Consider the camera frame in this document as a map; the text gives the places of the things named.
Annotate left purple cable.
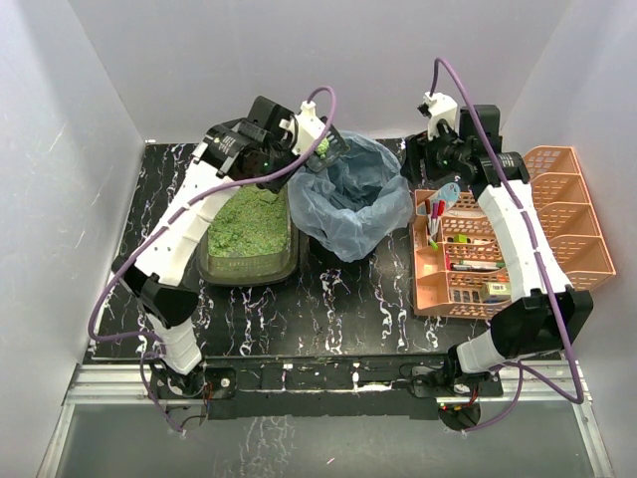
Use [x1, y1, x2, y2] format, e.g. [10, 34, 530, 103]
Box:
[88, 87, 338, 434]

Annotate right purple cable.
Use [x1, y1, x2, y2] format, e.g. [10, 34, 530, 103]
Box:
[431, 57, 586, 432]

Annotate green litter pellets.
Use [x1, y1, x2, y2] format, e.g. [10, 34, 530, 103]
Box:
[207, 186, 289, 258]

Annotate dark green litter box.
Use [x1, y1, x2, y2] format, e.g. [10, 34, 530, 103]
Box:
[197, 189, 299, 287]

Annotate orange file rack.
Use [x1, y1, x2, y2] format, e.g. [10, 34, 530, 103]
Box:
[524, 145, 616, 291]

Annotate black litter scoop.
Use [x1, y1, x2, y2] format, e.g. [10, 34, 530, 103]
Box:
[305, 126, 349, 173]

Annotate blue plastic bag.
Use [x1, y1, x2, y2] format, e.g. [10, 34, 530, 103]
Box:
[287, 131, 413, 262]

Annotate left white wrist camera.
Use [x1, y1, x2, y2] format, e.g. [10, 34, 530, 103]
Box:
[279, 101, 325, 156]

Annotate orange desk organizer tray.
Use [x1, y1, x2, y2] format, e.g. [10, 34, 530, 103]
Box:
[410, 189, 510, 320]

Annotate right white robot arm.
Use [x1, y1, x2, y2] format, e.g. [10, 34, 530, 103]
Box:
[401, 94, 593, 374]

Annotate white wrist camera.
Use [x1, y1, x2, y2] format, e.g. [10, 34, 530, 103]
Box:
[417, 92, 459, 141]
[279, 101, 325, 156]

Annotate purple cable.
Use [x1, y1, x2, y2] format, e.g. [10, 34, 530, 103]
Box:
[88, 87, 338, 434]
[431, 57, 586, 432]

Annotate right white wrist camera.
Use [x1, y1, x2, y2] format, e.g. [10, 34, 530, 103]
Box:
[417, 92, 459, 141]

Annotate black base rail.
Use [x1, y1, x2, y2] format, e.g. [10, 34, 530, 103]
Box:
[146, 354, 503, 430]

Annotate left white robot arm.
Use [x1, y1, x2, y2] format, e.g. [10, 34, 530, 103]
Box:
[121, 96, 324, 375]

